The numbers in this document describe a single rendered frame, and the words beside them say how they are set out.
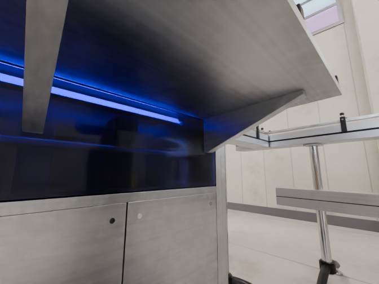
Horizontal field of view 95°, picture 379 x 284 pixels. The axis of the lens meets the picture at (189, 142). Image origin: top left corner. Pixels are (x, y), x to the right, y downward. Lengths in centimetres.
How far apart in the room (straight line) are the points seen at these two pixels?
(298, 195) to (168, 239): 101
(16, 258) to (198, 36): 49
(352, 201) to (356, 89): 207
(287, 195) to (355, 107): 196
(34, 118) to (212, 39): 33
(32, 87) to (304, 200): 137
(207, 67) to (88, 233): 43
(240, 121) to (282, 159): 252
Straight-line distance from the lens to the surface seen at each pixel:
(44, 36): 28
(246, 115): 57
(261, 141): 133
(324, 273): 140
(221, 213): 75
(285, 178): 306
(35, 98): 36
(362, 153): 301
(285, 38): 34
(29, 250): 48
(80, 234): 48
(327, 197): 136
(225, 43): 33
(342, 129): 133
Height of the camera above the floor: 66
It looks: 10 degrees up
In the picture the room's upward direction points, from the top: straight up
